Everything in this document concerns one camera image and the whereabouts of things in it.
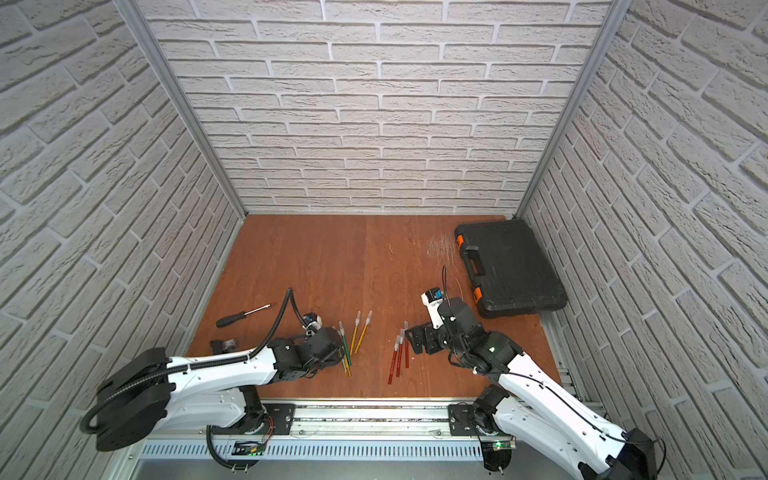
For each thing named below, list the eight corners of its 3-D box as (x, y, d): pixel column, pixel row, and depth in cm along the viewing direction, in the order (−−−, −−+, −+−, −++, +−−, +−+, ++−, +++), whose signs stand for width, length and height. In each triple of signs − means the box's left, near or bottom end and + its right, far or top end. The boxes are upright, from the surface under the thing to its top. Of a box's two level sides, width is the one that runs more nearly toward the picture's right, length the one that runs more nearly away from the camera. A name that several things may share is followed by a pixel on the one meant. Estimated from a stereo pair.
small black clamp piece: (212, 353, 87) (207, 350, 85) (216, 343, 89) (211, 339, 87) (234, 353, 87) (229, 350, 85) (237, 343, 89) (233, 339, 87)
